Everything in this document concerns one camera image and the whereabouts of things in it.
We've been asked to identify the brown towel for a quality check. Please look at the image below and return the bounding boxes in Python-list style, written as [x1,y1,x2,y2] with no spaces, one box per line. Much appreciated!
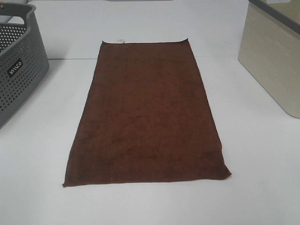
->
[63,39,231,187]

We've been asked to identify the white towel label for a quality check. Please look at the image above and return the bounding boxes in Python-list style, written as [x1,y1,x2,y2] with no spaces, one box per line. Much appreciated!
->
[116,39,126,44]

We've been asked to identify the grey perforated plastic basket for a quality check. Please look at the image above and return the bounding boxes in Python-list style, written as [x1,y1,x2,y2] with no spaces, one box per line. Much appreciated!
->
[0,3,49,125]

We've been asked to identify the beige storage box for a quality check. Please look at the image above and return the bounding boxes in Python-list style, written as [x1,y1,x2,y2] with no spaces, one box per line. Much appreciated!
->
[238,0,300,118]

